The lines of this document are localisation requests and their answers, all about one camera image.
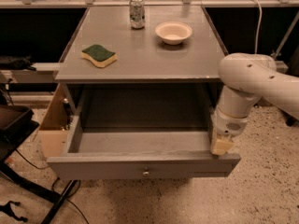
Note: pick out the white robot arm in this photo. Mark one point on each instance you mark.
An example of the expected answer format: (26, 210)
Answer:
(247, 78)

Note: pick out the green yellow sponge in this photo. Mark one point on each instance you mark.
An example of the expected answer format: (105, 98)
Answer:
(99, 56)

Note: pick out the metal railing frame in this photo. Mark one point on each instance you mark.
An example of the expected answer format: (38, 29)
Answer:
(47, 30)

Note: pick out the white bowl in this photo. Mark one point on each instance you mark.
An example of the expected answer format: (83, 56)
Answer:
(173, 32)

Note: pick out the black bag on ledge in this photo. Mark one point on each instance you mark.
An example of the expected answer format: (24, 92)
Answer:
(16, 63)

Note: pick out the crumpled soda can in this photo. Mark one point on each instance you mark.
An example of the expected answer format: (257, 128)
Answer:
(137, 13)

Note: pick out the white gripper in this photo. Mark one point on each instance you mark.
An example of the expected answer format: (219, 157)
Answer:
(230, 123)

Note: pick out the grey top drawer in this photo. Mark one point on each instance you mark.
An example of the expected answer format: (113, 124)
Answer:
(139, 133)

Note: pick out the grey drawer cabinet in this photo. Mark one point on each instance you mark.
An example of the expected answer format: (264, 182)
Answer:
(144, 60)

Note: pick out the cardboard box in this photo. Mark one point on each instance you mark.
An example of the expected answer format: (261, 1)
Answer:
(53, 130)

